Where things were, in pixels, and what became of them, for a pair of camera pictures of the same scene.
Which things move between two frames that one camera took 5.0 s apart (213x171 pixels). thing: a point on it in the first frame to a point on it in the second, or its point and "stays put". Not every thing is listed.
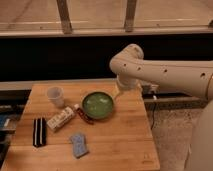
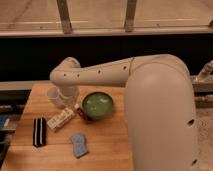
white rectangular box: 60,119 stays put
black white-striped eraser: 39,131 stays put
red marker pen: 83,115 stays put
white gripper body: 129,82 to 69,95
